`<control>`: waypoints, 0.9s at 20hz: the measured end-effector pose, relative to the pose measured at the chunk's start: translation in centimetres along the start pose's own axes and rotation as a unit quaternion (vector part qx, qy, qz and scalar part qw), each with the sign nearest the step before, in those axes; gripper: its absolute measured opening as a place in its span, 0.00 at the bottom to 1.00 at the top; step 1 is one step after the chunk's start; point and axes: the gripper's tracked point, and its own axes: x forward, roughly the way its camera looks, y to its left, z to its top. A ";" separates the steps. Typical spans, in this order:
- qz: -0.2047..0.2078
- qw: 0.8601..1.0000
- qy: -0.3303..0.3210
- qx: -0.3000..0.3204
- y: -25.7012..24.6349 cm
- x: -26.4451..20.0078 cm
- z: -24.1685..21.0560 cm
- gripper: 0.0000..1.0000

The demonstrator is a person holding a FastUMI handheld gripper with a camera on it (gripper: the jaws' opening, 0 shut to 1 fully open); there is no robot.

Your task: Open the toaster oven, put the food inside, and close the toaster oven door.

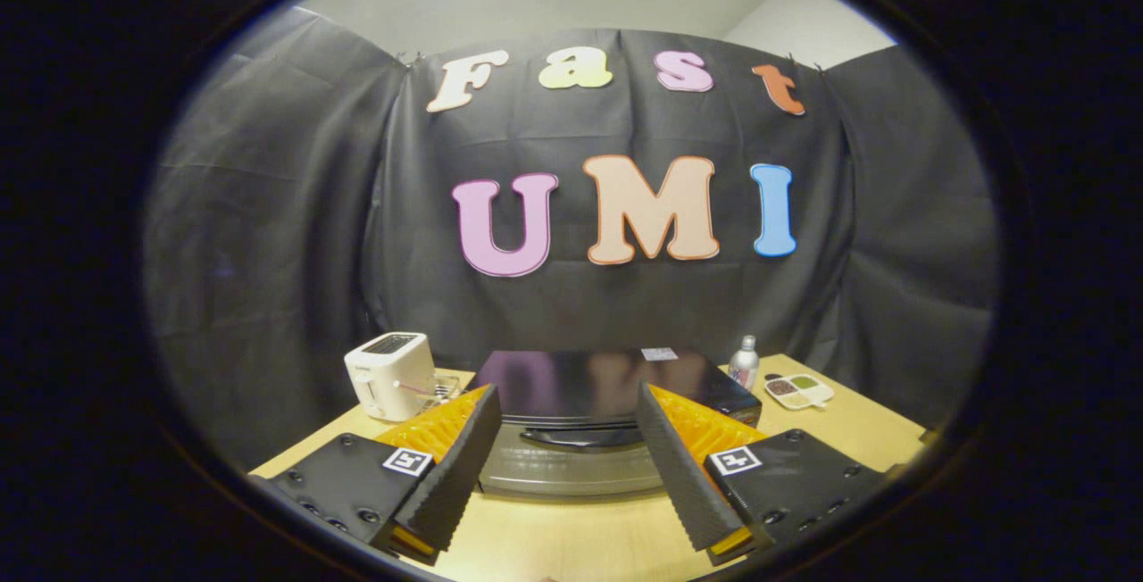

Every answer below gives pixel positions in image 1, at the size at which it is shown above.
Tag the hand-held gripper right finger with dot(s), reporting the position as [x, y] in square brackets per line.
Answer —
[683, 475]

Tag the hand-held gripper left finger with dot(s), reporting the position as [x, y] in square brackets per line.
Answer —
[446, 475]

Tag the black toaster oven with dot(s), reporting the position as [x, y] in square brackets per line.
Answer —
[571, 381]

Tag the white pop-up toaster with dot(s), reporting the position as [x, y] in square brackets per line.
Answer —
[386, 377]

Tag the white pink-label bottle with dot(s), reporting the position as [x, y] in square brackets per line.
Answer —
[744, 366]

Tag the white divided condiment dish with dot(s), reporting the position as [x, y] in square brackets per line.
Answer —
[799, 390]

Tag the black backdrop cloth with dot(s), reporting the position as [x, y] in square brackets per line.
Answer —
[286, 252]

